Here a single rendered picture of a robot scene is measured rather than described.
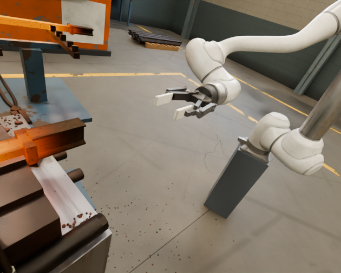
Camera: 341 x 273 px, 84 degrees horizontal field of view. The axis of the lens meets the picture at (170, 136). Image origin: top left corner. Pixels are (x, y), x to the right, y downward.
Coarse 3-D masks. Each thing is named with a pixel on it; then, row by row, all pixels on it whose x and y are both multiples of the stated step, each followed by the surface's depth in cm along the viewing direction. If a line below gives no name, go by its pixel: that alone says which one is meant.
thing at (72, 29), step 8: (0, 16) 68; (8, 16) 70; (8, 24) 70; (16, 24) 71; (24, 24) 73; (32, 24) 74; (40, 24) 76; (48, 24) 77; (56, 24) 79; (72, 32) 83; (80, 32) 87; (88, 32) 89
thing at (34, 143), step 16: (32, 128) 29; (48, 128) 30; (64, 128) 31; (80, 128) 33; (0, 144) 26; (16, 144) 27; (32, 144) 27; (48, 144) 31; (64, 144) 33; (80, 144) 35; (0, 160) 26; (32, 160) 28
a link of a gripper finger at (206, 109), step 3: (207, 105) 57; (210, 105) 58; (213, 105) 58; (216, 105) 59; (201, 108) 54; (204, 108) 55; (207, 108) 55; (210, 108) 58; (201, 111) 53; (204, 111) 54; (207, 111) 57; (210, 111) 59; (213, 111) 60; (204, 114) 56; (198, 117) 54; (201, 117) 55
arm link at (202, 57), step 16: (320, 16) 72; (304, 32) 72; (320, 32) 71; (192, 48) 74; (208, 48) 72; (224, 48) 74; (240, 48) 76; (256, 48) 75; (272, 48) 74; (288, 48) 73; (192, 64) 75; (208, 64) 72
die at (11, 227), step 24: (0, 168) 25; (24, 168) 27; (0, 192) 23; (24, 192) 24; (0, 216) 22; (24, 216) 23; (48, 216) 23; (0, 240) 20; (24, 240) 21; (48, 240) 25
